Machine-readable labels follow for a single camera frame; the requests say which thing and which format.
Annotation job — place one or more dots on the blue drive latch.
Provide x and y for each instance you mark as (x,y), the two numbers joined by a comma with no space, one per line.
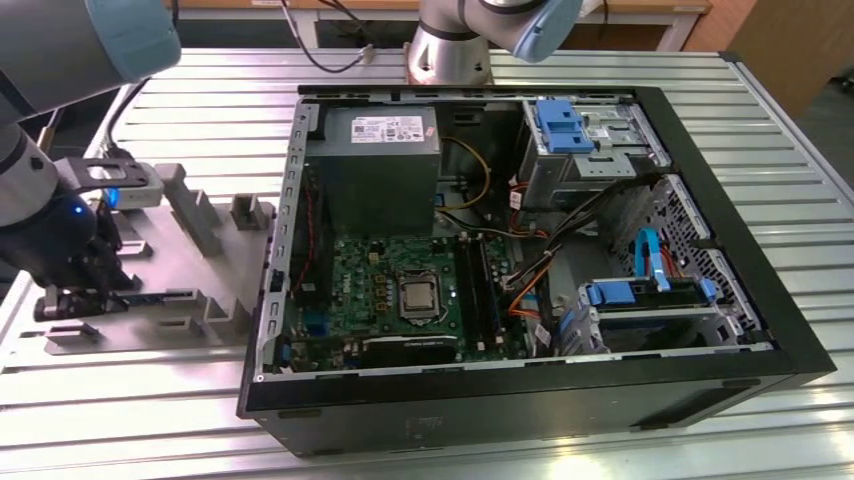
(564,125)

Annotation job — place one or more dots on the brown wooden cabinet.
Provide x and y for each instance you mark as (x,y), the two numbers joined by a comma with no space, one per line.
(788,40)

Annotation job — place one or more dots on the grey power supply unit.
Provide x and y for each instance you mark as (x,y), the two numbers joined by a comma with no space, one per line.
(374,190)

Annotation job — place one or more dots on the silver CPU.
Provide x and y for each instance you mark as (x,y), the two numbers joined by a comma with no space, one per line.
(419,296)

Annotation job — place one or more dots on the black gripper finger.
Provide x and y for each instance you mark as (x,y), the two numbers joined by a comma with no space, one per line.
(115,295)
(74,305)

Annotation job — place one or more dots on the black case fan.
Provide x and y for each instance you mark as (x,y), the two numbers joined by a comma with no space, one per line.
(317,260)

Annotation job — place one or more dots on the silver drive cage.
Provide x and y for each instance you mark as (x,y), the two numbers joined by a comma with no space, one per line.
(601,165)

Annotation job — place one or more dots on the black RAM slot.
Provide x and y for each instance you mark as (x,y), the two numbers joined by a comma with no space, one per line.
(482,295)
(468,290)

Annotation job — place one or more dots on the black graphics card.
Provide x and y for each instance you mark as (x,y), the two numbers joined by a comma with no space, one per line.
(407,350)

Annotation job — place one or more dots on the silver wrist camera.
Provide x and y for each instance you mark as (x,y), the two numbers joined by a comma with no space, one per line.
(137,192)

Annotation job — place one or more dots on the wooden desk white frame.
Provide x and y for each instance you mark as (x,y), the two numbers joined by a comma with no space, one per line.
(681,30)

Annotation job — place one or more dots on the silver disk bay cage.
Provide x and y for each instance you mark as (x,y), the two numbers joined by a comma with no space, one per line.
(668,314)

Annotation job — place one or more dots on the hard disk in blue carrier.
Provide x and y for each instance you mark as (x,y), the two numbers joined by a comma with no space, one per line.
(610,294)

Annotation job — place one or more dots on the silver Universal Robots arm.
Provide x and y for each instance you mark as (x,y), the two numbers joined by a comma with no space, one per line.
(41,75)

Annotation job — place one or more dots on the grey parts rack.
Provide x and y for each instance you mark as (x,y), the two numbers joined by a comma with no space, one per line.
(181,280)

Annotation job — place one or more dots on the RAM stick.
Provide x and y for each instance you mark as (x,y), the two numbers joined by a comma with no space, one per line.
(161,300)
(496,310)

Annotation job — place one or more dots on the green motherboard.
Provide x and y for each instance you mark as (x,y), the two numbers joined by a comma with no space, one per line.
(361,260)

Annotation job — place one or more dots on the locking lever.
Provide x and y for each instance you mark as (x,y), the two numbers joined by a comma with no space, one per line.
(445,311)

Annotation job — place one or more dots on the black PC case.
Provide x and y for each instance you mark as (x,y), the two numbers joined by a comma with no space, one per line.
(534,400)

